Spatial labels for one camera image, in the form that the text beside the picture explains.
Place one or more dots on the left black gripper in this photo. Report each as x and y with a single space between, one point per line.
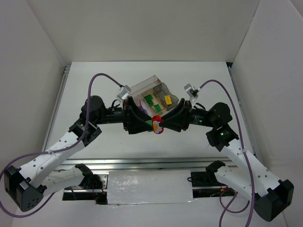
127 117

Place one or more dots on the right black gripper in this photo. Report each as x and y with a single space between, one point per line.
187 115

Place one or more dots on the small green lego brick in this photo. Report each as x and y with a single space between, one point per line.
150 102

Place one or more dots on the green lego plate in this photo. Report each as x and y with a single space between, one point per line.
157 108

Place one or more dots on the yellow curved lego brick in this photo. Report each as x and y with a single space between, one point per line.
168 100

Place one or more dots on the purple lego brick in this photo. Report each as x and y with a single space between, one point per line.
144 110

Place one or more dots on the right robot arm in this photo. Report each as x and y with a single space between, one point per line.
270 194

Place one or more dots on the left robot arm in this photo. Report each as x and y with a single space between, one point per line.
28 184

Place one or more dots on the dark grey container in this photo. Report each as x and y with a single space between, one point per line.
162 91

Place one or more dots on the clear smoky container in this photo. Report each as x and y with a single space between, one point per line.
144 86

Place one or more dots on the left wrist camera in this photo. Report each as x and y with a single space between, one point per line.
124 92

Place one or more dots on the aluminium rail frame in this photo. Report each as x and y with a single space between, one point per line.
114 148

